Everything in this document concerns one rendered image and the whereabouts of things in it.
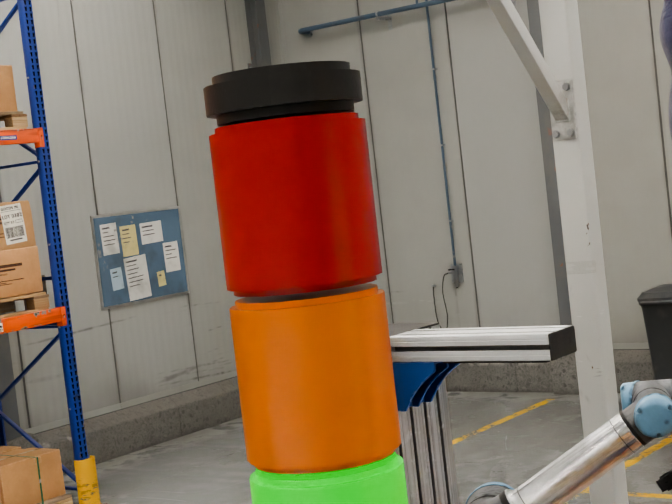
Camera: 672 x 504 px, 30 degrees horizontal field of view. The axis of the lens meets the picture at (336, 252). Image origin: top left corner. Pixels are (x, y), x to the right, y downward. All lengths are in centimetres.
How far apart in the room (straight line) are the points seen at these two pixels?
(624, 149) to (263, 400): 1197
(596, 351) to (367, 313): 483
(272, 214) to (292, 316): 3
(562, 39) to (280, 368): 482
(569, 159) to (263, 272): 480
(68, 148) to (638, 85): 539
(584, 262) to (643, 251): 718
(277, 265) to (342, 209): 3
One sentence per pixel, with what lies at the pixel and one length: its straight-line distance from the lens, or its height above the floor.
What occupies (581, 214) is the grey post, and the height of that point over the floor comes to 208.
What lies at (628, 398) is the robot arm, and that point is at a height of 183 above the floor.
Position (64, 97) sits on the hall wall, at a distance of 1208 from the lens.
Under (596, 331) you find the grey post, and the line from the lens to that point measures 519.
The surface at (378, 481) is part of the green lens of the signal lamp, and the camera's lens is 39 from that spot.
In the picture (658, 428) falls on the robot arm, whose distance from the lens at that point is 237.
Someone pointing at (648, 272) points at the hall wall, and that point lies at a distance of 1234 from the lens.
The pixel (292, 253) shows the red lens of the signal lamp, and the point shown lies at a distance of 38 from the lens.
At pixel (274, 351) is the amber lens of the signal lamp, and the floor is 225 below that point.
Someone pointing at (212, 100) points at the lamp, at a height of 233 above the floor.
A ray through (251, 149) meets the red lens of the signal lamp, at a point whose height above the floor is 232.
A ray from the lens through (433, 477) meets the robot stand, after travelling 233.
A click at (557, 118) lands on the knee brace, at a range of 516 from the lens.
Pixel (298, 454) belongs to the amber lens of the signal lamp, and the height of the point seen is 222.
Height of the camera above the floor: 230
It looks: 3 degrees down
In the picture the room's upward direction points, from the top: 6 degrees counter-clockwise
